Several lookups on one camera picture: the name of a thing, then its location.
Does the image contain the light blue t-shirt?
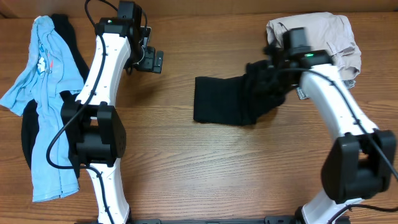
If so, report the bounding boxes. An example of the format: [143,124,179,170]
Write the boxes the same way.
[1,15,87,202]

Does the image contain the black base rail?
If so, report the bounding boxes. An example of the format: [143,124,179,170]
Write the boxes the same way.
[130,215,299,224]

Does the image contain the folded light denim jeans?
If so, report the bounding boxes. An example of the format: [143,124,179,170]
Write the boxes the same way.
[296,80,356,100]

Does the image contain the folded beige trousers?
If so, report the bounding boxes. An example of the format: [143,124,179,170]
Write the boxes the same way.
[266,12,361,80]

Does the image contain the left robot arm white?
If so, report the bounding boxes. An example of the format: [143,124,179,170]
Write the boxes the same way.
[61,17,164,223]

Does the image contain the black t-shirt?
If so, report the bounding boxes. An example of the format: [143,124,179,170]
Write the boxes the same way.
[193,60,285,126]

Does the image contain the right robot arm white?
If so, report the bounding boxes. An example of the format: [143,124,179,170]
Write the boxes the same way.
[246,45,397,223]

